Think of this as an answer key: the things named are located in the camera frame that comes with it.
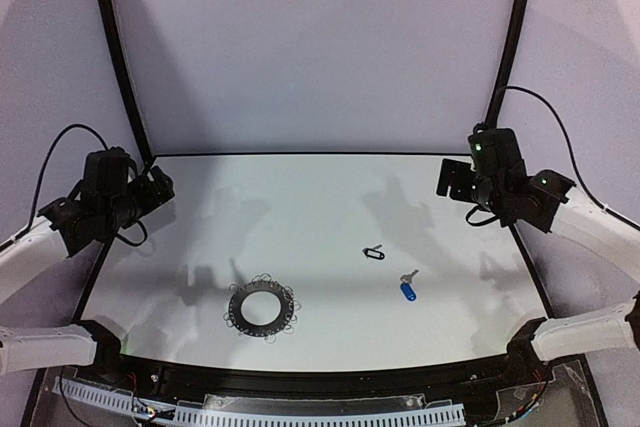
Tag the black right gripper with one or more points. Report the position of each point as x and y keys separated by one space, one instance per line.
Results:
x=454 y=178

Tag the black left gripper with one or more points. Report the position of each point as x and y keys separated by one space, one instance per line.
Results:
x=159 y=185

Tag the black key tag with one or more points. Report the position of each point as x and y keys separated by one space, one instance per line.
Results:
x=374 y=253

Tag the blue key tag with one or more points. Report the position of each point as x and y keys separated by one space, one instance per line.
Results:
x=406 y=285

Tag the perforated metal key ring disc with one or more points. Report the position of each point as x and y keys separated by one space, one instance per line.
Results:
x=262 y=308

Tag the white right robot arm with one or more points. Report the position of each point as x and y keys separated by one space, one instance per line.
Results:
x=495 y=180

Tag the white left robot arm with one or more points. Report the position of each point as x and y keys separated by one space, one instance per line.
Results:
x=110 y=197

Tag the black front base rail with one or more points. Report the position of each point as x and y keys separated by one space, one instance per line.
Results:
x=476 y=382

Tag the white slotted cable duct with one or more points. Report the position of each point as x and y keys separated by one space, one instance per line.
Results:
x=399 y=411

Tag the right black frame post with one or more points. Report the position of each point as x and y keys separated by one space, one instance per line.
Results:
x=511 y=43

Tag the black frame post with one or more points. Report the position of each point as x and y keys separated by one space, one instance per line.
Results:
x=511 y=43
x=124 y=80

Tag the left black frame post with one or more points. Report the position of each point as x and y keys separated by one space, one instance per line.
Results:
x=124 y=80

